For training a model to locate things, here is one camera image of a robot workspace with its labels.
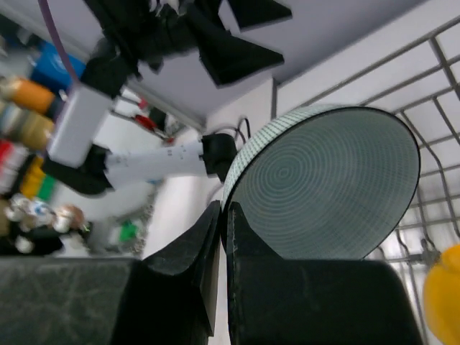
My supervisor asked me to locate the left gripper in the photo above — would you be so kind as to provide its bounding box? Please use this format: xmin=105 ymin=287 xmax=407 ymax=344
xmin=85 ymin=0 xmax=284 ymax=86

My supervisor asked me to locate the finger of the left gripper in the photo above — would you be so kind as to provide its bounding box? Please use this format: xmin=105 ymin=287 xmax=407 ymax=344
xmin=228 ymin=0 xmax=292 ymax=29

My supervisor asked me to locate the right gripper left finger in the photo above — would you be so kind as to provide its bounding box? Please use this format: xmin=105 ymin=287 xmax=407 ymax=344
xmin=1 ymin=202 xmax=220 ymax=344

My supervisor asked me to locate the yellow-orange bowl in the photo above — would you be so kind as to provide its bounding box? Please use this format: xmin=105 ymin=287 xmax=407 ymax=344
xmin=423 ymin=244 xmax=459 ymax=345

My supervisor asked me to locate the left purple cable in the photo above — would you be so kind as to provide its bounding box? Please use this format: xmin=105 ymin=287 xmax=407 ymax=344
xmin=37 ymin=0 xmax=80 ymax=86

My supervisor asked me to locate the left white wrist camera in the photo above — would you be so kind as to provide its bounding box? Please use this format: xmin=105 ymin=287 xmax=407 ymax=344
xmin=47 ymin=83 xmax=113 ymax=167

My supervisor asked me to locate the light teal bowl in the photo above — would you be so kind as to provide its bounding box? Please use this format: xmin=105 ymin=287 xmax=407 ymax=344
xmin=221 ymin=105 xmax=420 ymax=259

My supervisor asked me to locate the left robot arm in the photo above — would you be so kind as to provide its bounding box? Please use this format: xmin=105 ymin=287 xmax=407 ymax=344
xmin=42 ymin=1 xmax=284 ymax=196

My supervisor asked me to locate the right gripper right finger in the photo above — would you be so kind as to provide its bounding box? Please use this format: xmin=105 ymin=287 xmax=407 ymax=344
xmin=226 ymin=202 xmax=423 ymax=345

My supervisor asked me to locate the grey wire dish rack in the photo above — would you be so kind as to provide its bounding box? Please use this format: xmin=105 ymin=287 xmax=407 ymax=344
xmin=276 ymin=14 xmax=460 ymax=345

